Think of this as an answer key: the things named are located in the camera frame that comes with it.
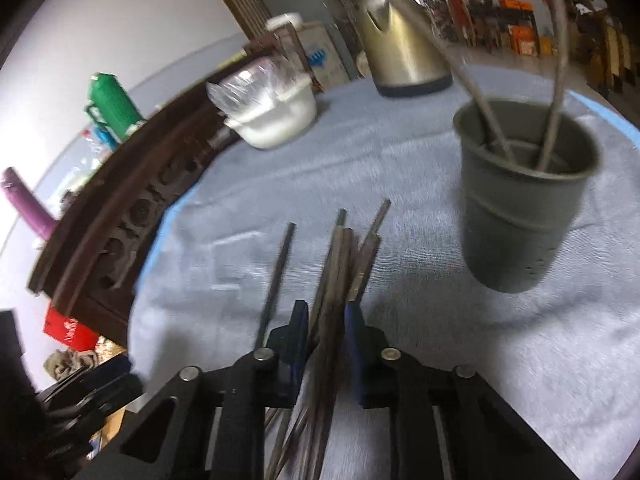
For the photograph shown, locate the red gift bag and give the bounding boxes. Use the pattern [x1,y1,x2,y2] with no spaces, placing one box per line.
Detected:
[43,304,99,352]

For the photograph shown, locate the grey towel table cover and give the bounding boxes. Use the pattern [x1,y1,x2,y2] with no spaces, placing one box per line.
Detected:
[128,79,639,479]

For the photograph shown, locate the dark carved wooden sideboard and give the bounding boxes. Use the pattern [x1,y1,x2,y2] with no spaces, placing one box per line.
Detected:
[27,81,240,346]

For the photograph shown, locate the blue round table cover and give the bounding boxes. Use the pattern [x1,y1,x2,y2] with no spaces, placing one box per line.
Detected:
[134,184,200,295]

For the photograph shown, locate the purple thermos bottle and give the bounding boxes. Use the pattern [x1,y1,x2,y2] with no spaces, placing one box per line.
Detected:
[1,167,58,240]

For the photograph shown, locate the grey utensil holder cup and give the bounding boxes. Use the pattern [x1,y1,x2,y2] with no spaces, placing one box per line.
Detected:
[454,99,600,294]

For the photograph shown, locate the white bowl with plastic bag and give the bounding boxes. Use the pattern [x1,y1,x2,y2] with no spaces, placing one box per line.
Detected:
[205,55,318,150]

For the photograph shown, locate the green thermos jug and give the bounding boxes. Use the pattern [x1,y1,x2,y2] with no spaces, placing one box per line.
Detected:
[85,73,145,142]

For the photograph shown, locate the gold electric kettle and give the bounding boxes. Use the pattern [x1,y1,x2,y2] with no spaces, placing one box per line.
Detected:
[357,0,452,98]

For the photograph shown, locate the grey refrigerator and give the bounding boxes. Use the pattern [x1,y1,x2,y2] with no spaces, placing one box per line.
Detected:
[262,0,359,80]

